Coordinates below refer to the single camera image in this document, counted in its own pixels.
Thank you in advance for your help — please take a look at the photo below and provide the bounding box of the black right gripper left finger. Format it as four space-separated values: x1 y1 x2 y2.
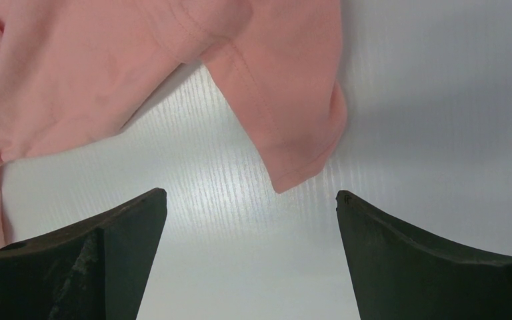
0 188 167 319

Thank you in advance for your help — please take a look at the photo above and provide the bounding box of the pink t shirt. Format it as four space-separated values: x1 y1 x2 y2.
0 1 347 248

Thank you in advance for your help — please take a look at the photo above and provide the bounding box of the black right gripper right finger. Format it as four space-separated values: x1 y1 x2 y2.
336 190 512 319

